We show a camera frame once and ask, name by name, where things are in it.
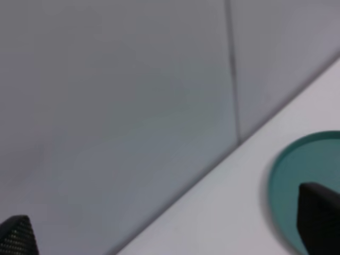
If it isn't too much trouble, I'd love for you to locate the teal round plate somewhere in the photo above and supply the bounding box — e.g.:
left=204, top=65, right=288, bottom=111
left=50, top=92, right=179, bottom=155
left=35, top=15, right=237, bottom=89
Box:
left=267, top=131, right=339, bottom=254

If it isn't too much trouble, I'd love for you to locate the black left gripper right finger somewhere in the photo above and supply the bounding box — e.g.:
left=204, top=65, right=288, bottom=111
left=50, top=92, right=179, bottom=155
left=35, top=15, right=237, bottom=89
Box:
left=296, top=182, right=339, bottom=254

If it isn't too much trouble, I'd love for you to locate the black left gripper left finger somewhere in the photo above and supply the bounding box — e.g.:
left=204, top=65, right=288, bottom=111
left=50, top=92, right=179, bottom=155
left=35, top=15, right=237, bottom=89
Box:
left=1, top=215, right=39, bottom=255

